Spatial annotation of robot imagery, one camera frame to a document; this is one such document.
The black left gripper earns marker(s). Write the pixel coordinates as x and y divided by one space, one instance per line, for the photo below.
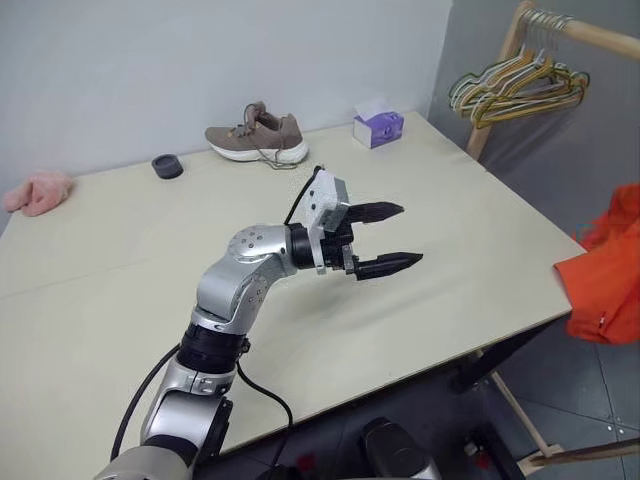
340 247

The orange shorts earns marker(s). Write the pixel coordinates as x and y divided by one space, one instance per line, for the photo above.
610 280

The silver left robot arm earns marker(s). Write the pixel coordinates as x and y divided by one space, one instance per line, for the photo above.
225 290

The purple tissue box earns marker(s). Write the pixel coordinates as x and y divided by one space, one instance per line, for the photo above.
380 130

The brown sneaker with white sole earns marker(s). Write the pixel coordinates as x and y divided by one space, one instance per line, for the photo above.
260 137

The bundle of clothes hangers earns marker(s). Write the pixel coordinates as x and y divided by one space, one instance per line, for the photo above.
500 114

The dark rounded shape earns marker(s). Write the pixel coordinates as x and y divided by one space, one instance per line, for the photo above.
395 445

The black round dish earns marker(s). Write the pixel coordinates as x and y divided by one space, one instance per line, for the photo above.
167 167

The wooden clothes rack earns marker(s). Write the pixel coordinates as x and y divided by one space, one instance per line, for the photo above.
600 35

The pink fluffy slipper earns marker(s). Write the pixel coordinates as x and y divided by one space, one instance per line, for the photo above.
37 195

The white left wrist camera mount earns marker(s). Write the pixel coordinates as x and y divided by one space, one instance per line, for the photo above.
320 200

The black table frame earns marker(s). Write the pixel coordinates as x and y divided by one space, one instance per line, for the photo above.
505 357

